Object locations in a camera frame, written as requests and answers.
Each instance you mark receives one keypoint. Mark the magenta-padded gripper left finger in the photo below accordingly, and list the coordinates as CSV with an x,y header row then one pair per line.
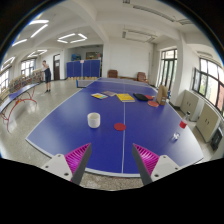
x,y
59,166

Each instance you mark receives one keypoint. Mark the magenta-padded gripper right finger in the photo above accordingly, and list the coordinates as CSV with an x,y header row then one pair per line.
x,y
164,166

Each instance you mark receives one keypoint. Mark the clear red-labelled drink bottle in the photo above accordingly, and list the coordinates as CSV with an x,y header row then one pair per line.
x,y
183,124

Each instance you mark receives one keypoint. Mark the white cup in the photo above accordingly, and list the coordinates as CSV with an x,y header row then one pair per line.
x,y
93,120

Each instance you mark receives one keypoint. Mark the black bin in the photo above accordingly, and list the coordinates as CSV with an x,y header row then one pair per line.
x,y
216,138

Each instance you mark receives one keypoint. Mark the white cabinet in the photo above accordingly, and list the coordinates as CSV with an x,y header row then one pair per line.
x,y
207,121
190,105

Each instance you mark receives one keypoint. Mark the red table tennis paddle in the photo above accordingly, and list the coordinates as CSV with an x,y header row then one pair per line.
x,y
153,104
149,97

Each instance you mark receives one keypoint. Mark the brown cardboard box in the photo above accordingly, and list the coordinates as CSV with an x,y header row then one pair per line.
x,y
162,95

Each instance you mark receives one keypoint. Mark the black paddle case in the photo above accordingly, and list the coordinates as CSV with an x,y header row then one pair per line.
x,y
140,97

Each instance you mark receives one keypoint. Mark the yellow and blue book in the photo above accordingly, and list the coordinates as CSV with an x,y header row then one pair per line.
x,y
99,96

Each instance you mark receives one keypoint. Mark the blue red-legged table tennis table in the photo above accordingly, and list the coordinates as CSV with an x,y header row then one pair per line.
x,y
20,92

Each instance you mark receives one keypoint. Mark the grey notebook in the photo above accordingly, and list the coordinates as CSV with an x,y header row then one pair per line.
x,y
109,93

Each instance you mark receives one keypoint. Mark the brown armchair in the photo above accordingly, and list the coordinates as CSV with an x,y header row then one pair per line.
x,y
142,77
112,73

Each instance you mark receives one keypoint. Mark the person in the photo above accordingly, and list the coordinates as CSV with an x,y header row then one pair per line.
x,y
47,75

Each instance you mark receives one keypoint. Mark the large dark-framed window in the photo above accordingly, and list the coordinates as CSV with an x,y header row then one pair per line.
x,y
210,83

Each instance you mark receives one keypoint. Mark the dark door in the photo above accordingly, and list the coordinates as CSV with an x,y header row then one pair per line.
x,y
56,68

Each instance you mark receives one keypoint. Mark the tall dark-framed window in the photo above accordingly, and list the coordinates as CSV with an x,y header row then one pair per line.
x,y
167,68

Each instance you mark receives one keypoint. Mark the ceiling air conditioner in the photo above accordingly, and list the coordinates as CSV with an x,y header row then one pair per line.
x,y
138,35

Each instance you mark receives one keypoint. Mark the ceiling light group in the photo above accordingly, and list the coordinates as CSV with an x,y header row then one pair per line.
x,y
38,30

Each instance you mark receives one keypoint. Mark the blue partition wall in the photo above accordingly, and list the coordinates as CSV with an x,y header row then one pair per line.
x,y
83,68

